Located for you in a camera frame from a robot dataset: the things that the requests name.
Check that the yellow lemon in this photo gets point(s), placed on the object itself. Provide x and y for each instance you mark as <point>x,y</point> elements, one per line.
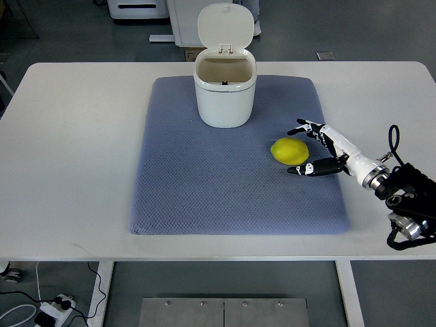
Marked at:
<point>290,151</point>

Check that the grey metal floor plate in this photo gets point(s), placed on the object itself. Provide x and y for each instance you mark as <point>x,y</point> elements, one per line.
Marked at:
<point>224,312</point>

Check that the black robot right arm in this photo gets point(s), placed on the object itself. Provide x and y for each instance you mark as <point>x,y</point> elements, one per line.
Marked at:
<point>410,195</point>

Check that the white trash bin with lid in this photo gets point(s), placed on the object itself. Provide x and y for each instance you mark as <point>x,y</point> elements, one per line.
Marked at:
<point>225,72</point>

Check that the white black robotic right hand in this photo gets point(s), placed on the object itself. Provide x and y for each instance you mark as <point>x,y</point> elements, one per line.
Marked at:
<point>344,157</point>

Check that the white table leg right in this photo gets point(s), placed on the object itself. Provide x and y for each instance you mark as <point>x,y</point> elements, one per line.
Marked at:
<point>349,293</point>

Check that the blue textured mat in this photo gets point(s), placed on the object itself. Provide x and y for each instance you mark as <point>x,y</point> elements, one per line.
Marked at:
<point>196,179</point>

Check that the white power strip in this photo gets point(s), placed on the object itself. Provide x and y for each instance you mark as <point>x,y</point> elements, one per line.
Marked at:
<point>59,309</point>

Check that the white table leg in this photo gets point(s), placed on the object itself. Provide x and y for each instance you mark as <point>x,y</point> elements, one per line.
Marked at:
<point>349,293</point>
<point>99,300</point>

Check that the white table leg left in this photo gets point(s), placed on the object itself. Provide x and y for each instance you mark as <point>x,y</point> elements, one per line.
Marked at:
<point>99,300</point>

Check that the grey floor socket plate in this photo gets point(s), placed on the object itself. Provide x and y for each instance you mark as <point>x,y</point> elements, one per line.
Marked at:
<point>325,56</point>

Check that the cardboard box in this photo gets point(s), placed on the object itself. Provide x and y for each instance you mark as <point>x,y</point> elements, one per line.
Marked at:
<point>192,53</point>

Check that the white machine with black slot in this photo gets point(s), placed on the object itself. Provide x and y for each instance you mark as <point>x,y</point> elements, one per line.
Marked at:
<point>121,10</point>

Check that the caster wheel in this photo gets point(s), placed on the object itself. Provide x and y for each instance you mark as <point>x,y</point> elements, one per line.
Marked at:
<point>13,275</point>

